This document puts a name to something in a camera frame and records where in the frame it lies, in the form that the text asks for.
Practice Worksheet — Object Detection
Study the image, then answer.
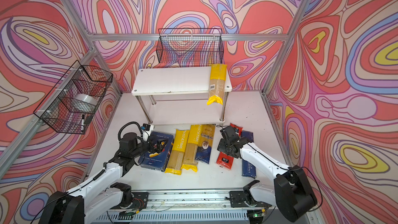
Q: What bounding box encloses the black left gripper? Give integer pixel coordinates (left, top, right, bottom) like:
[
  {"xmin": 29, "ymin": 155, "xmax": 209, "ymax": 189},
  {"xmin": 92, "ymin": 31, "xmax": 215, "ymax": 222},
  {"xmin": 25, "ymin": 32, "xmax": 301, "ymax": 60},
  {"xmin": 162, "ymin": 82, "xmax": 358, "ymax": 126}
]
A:
[{"xmin": 129, "ymin": 134, "xmax": 168, "ymax": 160}]

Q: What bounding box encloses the red spaghetti bag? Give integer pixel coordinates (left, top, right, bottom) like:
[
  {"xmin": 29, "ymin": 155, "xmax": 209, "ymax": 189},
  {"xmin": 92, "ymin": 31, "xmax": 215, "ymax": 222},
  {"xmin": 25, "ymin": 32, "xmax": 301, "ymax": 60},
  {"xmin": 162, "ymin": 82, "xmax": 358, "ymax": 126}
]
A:
[{"xmin": 216, "ymin": 123, "xmax": 243, "ymax": 170}]

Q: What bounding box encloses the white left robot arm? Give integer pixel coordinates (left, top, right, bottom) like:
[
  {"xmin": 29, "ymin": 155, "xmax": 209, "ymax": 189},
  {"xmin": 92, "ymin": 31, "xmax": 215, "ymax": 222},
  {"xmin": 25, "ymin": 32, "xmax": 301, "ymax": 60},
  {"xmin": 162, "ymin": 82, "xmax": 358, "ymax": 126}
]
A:
[{"xmin": 36, "ymin": 121, "xmax": 170, "ymax": 224}]

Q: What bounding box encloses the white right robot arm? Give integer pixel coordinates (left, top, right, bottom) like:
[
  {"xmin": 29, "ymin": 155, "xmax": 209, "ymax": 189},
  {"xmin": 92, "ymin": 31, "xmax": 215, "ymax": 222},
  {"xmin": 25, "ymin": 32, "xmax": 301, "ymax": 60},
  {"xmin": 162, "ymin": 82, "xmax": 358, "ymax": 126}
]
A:
[{"xmin": 217, "ymin": 125, "xmax": 318, "ymax": 223}]

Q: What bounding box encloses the white two-tier shelf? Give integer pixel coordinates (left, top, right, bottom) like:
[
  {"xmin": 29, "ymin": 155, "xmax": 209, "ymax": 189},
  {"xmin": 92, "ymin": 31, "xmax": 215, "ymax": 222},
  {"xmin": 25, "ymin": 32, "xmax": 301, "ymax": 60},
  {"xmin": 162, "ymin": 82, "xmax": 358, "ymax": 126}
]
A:
[{"xmin": 131, "ymin": 66, "xmax": 232, "ymax": 125}]

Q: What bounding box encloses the blue Barilla rigatoni box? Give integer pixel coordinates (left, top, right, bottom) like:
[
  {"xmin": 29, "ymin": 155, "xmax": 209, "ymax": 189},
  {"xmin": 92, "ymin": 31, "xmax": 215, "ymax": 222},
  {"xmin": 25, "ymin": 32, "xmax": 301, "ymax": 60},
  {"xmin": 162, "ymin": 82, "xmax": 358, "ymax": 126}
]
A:
[{"xmin": 138, "ymin": 132, "xmax": 174, "ymax": 172}]

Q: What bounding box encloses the dark blue spaghetti bag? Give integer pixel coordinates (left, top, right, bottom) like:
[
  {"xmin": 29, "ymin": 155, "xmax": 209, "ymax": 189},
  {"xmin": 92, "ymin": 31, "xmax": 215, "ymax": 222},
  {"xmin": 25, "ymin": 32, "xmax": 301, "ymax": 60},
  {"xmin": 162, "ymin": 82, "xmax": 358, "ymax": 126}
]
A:
[{"xmin": 195, "ymin": 124, "xmax": 216, "ymax": 164}]

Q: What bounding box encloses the yellow Pastatime spaghetti bag left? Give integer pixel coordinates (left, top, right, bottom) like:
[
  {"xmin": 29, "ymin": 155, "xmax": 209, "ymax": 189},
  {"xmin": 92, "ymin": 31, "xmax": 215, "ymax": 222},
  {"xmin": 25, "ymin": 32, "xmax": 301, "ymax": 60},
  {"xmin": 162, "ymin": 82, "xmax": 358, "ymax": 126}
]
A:
[{"xmin": 165, "ymin": 130, "xmax": 190, "ymax": 175}]

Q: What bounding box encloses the yellow pastatime spaghetti bag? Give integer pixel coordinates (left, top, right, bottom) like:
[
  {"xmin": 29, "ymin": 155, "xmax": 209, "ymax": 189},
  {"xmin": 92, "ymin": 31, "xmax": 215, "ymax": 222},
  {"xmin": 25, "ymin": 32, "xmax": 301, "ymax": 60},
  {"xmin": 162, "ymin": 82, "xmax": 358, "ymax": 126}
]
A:
[
  {"xmin": 165, "ymin": 130, "xmax": 190, "ymax": 175},
  {"xmin": 181, "ymin": 124, "xmax": 203, "ymax": 172}
]

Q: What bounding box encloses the blue Barilla spaghetti box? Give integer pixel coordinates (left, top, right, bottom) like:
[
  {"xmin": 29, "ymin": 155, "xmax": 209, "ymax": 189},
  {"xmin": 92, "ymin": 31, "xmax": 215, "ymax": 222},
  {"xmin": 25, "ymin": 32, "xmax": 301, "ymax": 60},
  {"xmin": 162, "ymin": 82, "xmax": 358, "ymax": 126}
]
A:
[{"xmin": 241, "ymin": 131, "xmax": 257, "ymax": 179}]

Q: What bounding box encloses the yellow Pastatime spaghetti bag right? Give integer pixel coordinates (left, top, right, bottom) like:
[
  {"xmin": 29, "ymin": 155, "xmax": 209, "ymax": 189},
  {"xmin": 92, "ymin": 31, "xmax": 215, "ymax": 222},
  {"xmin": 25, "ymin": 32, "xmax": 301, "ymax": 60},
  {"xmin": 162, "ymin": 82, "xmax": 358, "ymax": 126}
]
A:
[{"xmin": 181, "ymin": 124, "xmax": 203, "ymax": 172}]

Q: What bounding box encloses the silver tape roll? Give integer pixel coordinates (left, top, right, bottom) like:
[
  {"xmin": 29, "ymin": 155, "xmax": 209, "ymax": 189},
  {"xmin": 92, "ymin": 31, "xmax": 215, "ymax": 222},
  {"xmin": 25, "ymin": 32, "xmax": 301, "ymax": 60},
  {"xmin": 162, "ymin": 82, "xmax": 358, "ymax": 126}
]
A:
[{"xmin": 73, "ymin": 93, "xmax": 97, "ymax": 113}]

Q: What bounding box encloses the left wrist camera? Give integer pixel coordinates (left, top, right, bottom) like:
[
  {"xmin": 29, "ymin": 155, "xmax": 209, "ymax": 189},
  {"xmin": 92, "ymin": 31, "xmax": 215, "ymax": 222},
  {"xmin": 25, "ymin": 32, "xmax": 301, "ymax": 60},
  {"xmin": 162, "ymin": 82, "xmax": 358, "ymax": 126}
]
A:
[{"xmin": 141, "ymin": 123, "xmax": 154, "ymax": 141}]

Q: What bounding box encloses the black wire basket left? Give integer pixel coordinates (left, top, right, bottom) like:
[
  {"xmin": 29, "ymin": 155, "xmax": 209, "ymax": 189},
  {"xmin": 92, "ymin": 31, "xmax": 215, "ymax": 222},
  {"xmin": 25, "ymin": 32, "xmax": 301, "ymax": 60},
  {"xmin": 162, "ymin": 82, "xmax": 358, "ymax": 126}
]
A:
[{"xmin": 33, "ymin": 61, "xmax": 113, "ymax": 135}]

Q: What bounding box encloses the black wire basket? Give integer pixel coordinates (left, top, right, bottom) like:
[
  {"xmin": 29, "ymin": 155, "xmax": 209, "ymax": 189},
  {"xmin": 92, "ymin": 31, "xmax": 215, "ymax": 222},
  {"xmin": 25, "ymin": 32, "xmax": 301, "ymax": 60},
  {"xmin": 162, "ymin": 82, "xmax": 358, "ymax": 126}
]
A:
[
  {"xmin": 33, "ymin": 61, "xmax": 113, "ymax": 135},
  {"xmin": 156, "ymin": 28, "xmax": 224, "ymax": 67}
]

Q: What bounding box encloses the black wire basket back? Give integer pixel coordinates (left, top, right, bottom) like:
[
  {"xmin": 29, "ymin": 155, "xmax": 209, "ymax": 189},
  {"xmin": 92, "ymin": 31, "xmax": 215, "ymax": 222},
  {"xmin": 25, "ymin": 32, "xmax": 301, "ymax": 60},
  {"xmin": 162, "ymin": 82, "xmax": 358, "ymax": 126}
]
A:
[{"xmin": 156, "ymin": 28, "xmax": 224, "ymax": 67}]

